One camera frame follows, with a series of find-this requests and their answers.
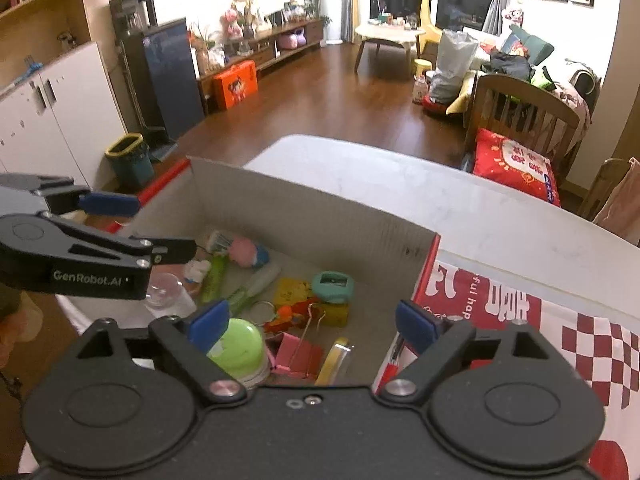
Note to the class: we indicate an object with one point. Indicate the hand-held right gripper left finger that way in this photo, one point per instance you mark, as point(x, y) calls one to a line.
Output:
point(210, 322)

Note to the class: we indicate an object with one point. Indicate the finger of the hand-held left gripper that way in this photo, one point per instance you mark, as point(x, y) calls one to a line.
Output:
point(107, 204)
point(170, 251)

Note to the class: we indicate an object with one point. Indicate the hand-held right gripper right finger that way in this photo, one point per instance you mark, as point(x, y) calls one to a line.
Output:
point(415, 325)

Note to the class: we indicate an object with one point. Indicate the small white bottle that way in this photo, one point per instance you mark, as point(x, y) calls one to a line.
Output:
point(197, 270)

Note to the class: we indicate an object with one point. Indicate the green lidded bottle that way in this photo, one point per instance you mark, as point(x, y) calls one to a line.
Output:
point(240, 345)

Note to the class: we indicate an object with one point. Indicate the clear cylindrical container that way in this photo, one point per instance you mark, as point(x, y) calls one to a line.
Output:
point(167, 295)

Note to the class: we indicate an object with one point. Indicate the white striped tube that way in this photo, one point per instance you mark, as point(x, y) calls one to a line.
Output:
point(220, 240)

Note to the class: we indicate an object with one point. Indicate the white tube green label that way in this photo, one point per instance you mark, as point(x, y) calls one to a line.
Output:
point(255, 285)

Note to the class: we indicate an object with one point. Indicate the pink blue toy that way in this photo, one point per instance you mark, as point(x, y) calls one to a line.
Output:
point(242, 250)

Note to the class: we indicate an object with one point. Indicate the yellow clear stick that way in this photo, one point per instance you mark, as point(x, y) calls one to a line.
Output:
point(337, 357)

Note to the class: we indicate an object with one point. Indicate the small teal case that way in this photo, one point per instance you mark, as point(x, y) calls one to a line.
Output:
point(332, 287)

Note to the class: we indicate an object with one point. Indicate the yellow box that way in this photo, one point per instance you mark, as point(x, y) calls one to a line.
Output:
point(295, 290)

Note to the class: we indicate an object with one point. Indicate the pink binder clip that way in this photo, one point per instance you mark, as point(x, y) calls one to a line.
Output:
point(300, 355)

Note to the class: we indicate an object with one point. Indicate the red cardboard box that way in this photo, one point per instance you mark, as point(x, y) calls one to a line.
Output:
point(300, 200)

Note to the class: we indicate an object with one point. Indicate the person's left hand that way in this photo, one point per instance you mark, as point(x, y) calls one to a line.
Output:
point(20, 327)

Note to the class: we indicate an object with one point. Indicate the green trash bin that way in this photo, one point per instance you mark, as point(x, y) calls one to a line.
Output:
point(130, 165)

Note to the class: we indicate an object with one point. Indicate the red white printed tablecloth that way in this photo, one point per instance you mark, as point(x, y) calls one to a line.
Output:
point(500, 305)

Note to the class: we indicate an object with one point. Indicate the white cabinet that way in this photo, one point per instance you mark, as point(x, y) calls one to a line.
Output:
point(75, 110)

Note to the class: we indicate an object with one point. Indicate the dark small fridge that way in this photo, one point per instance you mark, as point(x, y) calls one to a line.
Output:
point(172, 75)

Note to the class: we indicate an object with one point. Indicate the black water dispenser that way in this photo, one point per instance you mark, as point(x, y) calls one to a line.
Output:
point(132, 35)

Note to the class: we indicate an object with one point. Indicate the orange gift box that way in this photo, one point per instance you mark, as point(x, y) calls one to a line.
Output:
point(235, 85)

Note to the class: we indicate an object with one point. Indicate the red printed cushion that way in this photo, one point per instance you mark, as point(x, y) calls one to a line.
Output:
point(515, 160)

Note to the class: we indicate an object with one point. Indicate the pink flowers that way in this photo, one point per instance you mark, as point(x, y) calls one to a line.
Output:
point(231, 20)

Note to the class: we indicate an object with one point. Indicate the wooden TV cabinet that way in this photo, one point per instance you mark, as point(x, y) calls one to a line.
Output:
point(265, 42)

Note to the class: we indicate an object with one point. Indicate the purple bag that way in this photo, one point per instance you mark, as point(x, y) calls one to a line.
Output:
point(291, 40)

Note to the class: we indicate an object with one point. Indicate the pink towel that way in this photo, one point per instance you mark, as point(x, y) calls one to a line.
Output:
point(625, 200)

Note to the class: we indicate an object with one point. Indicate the slatted wooden chair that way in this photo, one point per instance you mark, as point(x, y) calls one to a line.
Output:
point(500, 85)

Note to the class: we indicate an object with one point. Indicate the yellow stool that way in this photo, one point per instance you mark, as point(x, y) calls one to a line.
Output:
point(422, 66)

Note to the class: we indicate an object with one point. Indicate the large grey plastic bag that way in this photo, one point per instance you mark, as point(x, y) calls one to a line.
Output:
point(452, 60)

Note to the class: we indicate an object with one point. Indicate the wooden coffee table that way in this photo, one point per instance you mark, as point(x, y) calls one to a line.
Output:
point(385, 32)

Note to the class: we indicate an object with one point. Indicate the sofa with clothes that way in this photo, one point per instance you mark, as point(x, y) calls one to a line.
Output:
point(530, 42)

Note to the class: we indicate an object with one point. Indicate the yellow giraffe toy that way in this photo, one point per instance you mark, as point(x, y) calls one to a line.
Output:
point(425, 5)

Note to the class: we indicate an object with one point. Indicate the pink plush toy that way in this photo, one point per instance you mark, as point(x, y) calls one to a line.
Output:
point(512, 16)

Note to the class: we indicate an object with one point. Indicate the wooden wall shelf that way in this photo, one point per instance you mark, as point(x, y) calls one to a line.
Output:
point(60, 15)

